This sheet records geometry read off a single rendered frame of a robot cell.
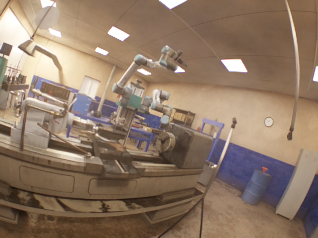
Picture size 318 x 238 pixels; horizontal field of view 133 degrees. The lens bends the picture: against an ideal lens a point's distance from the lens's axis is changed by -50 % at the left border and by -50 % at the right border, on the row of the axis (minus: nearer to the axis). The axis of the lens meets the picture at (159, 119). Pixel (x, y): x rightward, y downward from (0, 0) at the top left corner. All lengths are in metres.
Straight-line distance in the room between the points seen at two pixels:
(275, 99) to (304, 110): 1.10
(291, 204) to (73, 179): 4.41
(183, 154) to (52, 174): 1.40
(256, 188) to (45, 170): 4.06
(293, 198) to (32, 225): 4.81
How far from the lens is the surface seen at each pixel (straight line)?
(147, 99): 2.49
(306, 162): 4.20
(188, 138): 1.61
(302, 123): 4.80
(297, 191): 4.26
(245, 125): 4.87
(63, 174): 1.16
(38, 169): 1.17
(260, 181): 3.95
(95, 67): 8.42
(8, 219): 1.70
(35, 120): 1.18
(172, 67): 1.49
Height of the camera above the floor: 1.36
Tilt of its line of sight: 1 degrees down
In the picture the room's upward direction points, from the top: 19 degrees clockwise
